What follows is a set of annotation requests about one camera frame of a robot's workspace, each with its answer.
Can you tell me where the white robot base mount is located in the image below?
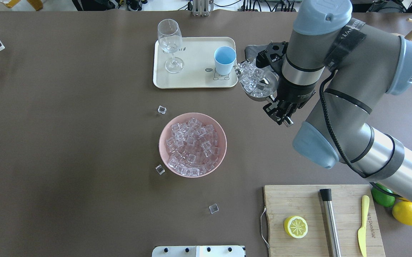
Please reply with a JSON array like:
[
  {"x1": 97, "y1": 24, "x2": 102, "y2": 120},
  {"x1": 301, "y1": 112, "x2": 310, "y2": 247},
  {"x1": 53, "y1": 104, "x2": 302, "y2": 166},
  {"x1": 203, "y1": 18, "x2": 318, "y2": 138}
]
[{"x1": 152, "y1": 245, "x2": 247, "y2": 257}]

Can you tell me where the loose ice cube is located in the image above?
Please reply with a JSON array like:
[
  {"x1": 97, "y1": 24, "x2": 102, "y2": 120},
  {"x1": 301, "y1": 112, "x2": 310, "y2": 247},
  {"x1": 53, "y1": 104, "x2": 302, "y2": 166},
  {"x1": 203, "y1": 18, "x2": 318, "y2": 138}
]
[
  {"x1": 157, "y1": 105, "x2": 167, "y2": 115},
  {"x1": 208, "y1": 203, "x2": 219, "y2": 214},
  {"x1": 155, "y1": 164, "x2": 165, "y2": 175}
]

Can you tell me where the bamboo cutting board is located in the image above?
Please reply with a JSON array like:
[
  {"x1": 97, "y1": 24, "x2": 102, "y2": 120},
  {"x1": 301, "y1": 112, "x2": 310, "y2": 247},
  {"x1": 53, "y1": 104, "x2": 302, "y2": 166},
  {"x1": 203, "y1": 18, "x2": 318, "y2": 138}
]
[{"x1": 263, "y1": 185, "x2": 372, "y2": 257}]

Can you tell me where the pink bowl of ice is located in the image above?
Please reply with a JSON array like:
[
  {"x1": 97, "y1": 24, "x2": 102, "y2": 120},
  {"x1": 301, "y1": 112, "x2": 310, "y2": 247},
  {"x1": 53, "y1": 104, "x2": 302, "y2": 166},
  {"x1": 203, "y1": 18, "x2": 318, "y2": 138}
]
[{"x1": 159, "y1": 112, "x2": 227, "y2": 178}]

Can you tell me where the yellow lemon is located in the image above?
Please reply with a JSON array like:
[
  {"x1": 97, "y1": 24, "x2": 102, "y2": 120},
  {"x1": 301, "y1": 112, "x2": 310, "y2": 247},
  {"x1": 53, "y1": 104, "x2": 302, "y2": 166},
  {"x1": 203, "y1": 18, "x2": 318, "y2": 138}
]
[{"x1": 392, "y1": 201, "x2": 412, "y2": 226}]

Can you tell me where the green lime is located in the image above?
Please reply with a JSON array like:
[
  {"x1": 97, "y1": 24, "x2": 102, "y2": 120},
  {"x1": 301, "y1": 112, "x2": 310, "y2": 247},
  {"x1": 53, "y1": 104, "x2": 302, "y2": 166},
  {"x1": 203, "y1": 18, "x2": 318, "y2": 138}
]
[{"x1": 371, "y1": 186, "x2": 395, "y2": 208}]

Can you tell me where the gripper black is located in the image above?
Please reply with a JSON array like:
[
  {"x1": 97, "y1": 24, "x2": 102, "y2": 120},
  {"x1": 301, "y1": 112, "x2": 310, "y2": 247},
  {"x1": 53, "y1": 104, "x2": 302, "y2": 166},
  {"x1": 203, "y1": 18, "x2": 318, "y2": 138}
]
[{"x1": 256, "y1": 42, "x2": 316, "y2": 127}]

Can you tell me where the metal ice scoop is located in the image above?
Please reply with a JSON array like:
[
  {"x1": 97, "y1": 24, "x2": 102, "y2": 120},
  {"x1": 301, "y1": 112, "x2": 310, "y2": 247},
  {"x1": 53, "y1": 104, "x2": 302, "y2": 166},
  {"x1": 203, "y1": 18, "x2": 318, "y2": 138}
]
[{"x1": 235, "y1": 61, "x2": 279, "y2": 101}]

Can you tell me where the cream serving tray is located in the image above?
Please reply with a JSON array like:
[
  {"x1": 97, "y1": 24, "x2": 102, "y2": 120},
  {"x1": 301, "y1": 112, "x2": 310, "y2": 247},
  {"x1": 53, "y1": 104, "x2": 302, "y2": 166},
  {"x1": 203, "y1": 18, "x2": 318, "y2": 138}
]
[{"x1": 153, "y1": 36, "x2": 238, "y2": 89}]

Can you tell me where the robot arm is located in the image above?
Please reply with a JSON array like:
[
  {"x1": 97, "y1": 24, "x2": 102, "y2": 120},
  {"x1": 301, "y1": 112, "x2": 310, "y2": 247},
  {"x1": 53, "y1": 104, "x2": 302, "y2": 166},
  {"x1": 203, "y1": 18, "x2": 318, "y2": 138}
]
[{"x1": 258, "y1": 0, "x2": 412, "y2": 201}]

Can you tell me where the steel muddler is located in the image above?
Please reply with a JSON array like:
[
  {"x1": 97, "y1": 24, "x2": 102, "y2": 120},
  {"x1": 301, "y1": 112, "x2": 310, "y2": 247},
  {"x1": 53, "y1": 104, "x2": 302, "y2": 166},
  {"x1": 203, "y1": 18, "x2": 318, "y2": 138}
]
[{"x1": 319, "y1": 188, "x2": 342, "y2": 257}]

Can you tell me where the yellow plastic knife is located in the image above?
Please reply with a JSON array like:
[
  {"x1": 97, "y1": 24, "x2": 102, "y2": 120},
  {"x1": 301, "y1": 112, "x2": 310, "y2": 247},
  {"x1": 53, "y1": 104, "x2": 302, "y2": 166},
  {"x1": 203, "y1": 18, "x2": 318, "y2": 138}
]
[{"x1": 357, "y1": 195, "x2": 370, "y2": 257}]

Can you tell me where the half lemon slice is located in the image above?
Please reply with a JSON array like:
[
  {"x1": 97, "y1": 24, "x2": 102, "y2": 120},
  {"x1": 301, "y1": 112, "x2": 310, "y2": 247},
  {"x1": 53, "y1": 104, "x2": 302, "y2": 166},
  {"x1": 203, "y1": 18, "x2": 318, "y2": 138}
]
[{"x1": 284, "y1": 215, "x2": 308, "y2": 239}]

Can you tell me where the blue plastic cup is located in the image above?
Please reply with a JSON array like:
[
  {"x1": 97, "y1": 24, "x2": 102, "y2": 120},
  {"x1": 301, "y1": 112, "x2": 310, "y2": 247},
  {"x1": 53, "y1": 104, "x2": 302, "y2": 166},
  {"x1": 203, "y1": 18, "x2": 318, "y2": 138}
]
[{"x1": 214, "y1": 46, "x2": 236, "y2": 75}]

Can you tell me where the clear wine glass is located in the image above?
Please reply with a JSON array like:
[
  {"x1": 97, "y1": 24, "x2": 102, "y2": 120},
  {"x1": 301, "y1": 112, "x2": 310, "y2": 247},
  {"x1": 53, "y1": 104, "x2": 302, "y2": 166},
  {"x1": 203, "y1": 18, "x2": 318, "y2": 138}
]
[{"x1": 157, "y1": 19, "x2": 184, "y2": 74}]

